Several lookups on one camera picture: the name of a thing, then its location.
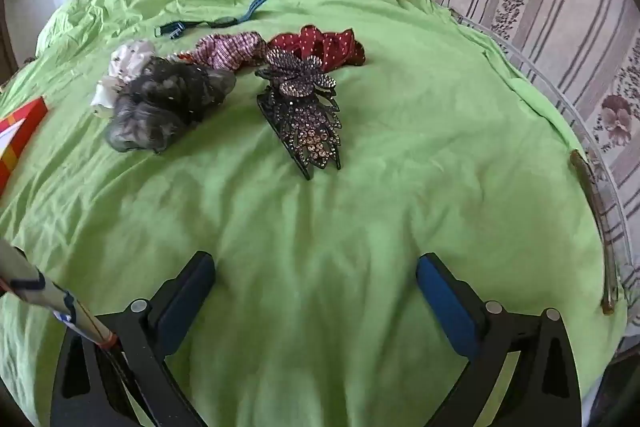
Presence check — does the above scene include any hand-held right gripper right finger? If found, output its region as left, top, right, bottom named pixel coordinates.
left=416, top=252, right=583, bottom=427

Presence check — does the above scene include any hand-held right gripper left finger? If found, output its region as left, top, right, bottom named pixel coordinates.
left=50, top=251, right=217, bottom=427

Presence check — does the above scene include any grey sheer scrunchie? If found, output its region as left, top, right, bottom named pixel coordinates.
left=104, top=56, right=237, bottom=154

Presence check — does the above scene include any red cardboard tray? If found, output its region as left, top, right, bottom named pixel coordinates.
left=0, top=97, right=49, bottom=200

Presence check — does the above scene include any white printed scrunchie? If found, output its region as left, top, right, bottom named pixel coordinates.
left=90, top=39, right=158, bottom=120

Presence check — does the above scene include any butterfly rhinestone hair clip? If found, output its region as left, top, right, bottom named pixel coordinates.
left=255, top=48, right=338, bottom=100

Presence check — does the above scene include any pink checked scrunchie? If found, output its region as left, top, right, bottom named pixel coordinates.
left=167, top=31, right=268, bottom=72

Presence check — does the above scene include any red dotted scrunchie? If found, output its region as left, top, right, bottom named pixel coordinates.
left=266, top=26, right=367, bottom=70

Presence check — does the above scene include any beige stick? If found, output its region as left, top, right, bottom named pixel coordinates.
left=0, top=239, right=118, bottom=348

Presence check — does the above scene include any green bed sheet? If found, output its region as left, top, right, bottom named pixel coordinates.
left=0, top=0, right=628, bottom=427

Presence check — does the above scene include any round glass table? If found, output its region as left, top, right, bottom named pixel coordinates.
left=452, top=9, right=633, bottom=288

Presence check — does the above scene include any striped floral sofa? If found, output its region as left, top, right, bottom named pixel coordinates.
left=422, top=0, right=640, bottom=308

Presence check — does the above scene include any blue strap wrist watch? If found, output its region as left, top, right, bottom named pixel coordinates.
left=154, top=0, right=272, bottom=42

